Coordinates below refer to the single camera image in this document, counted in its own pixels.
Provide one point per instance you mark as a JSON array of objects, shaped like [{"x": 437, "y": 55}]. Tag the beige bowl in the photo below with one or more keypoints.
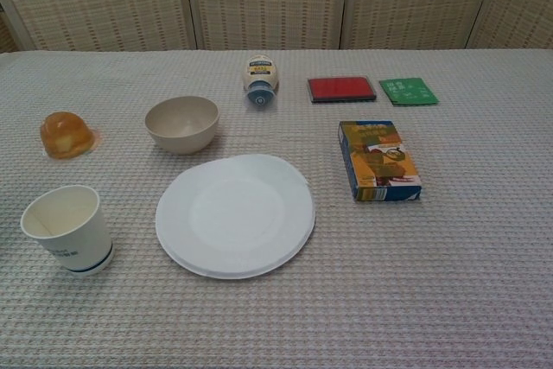
[{"x": 181, "y": 135}]

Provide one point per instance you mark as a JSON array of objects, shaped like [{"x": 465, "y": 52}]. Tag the white paper plate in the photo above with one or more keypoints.
[{"x": 235, "y": 218}]

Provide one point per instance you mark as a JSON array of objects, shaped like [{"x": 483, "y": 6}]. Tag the white paper cup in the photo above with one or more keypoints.
[{"x": 82, "y": 248}]

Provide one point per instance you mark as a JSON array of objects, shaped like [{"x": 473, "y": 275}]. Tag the orange jelly cup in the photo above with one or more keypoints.
[{"x": 65, "y": 135}]

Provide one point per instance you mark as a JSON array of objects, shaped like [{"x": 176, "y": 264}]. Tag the mayonnaise squeeze bottle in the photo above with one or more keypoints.
[{"x": 260, "y": 73}]

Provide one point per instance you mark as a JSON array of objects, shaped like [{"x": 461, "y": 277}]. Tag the red ink pad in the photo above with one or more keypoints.
[{"x": 339, "y": 88}]

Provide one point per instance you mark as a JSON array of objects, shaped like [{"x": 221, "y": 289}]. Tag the colourful cardboard box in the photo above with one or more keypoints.
[{"x": 382, "y": 161}]

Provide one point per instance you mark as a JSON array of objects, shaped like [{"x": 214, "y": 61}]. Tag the green sachet packet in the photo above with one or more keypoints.
[{"x": 408, "y": 91}]

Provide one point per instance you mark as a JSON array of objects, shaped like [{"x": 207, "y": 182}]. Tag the white woven tablecloth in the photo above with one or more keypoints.
[{"x": 389, "y": 282}]

